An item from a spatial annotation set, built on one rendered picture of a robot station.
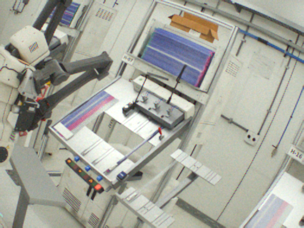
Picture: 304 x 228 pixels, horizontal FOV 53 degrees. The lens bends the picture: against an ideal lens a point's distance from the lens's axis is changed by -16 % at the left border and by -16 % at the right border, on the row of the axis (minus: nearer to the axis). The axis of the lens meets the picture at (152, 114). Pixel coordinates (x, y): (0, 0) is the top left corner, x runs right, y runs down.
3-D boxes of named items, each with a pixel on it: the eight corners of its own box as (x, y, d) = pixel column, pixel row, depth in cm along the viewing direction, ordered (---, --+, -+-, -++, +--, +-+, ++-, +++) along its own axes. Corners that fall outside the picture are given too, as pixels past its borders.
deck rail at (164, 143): (114, 190, 201) (113, 184, 197) (112, 188, 203) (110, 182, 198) (192, 123, 237) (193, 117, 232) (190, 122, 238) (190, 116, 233)
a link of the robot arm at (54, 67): (41, 67, 145) (46, 76, 144) (59, 58, 150) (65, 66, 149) (40, 78, 152) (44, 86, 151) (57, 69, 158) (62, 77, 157)
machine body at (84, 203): (106, 253, 237) (138, 193, 225) (52, 202, 273) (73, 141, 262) (152, 238, 291) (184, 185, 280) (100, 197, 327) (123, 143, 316)
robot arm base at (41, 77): (25, 69, 144) (35, 79, 137) (40, 62, 148) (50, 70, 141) (29, 85, 149) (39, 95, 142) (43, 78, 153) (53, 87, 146)
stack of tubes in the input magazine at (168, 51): (196, 86, 225) (212, 50, 220) (139, 57, 252) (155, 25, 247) (204, 89, 236) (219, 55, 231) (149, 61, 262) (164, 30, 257)
